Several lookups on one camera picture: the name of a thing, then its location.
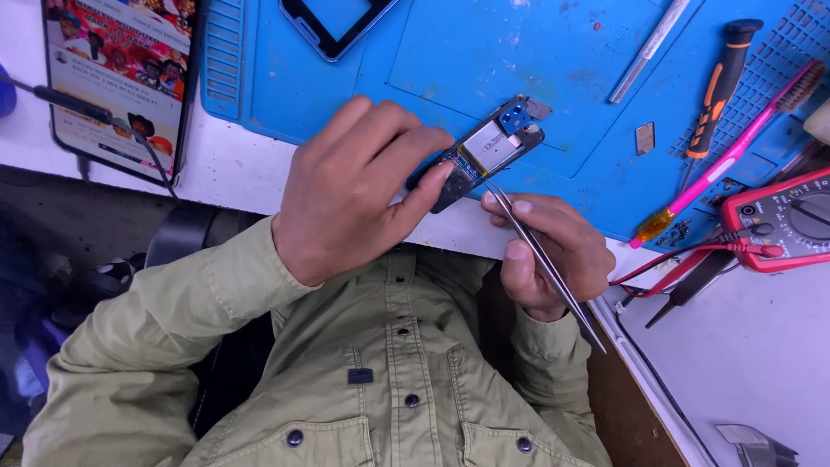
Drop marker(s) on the person's left hand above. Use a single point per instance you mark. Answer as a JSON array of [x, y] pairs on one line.
[[337, 188]]

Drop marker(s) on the person's right hand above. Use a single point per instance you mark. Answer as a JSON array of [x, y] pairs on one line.
[[564, 259]]

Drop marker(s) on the silver metal tweezers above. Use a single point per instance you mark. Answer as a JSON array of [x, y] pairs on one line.
[[570, 299]]

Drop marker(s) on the mobile phone chassis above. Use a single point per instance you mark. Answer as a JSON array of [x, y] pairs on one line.
[[486, 148]]

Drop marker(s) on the pile of tiny black screws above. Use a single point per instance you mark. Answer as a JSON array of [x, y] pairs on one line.
[[677, 232]]

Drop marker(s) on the black pointed tweezers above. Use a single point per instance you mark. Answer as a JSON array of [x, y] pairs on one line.
[[697, 280]]

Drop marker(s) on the small metal shield plate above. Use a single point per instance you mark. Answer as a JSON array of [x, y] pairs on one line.
[[644, 138]]

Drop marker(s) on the black chair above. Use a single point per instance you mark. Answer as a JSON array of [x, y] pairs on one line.
[[178, 233]]

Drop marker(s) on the blue repair mat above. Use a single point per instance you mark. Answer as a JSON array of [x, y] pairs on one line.
[[454, 58]]

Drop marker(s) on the pink toothbrush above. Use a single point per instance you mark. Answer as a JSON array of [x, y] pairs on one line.
[[720, 165]]

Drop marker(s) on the olive green button shirt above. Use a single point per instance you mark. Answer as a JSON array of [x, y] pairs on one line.
[[402, 363]]

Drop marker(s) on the red multimeter probe lead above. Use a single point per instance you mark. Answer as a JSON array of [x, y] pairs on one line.
[[752, 248]]

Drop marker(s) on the black multimeter probe lead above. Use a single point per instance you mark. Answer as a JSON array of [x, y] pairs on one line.
[[758, 229]]

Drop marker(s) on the silver metal rod tool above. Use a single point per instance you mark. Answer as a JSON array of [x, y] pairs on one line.
[[648, 48]]

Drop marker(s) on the red digital multimeter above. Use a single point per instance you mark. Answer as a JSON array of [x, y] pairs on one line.
[[788, 220]]

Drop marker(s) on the black and orange screwdriver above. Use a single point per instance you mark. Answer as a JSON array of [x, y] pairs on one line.
[[723, 78]]

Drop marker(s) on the black smartphone with lit screen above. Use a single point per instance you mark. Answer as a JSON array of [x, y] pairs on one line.
[[123, 71]]

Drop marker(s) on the grey metal tool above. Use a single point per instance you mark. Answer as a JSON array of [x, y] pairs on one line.
[[755, 446]]

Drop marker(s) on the beige rounded object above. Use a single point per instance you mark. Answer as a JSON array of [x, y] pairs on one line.
[[819, 122]]

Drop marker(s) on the blue rounded object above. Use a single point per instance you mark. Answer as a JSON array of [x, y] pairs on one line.
[[6, 91]]

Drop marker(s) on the black phone display frame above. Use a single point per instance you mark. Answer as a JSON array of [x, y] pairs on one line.
[[318, 32]]

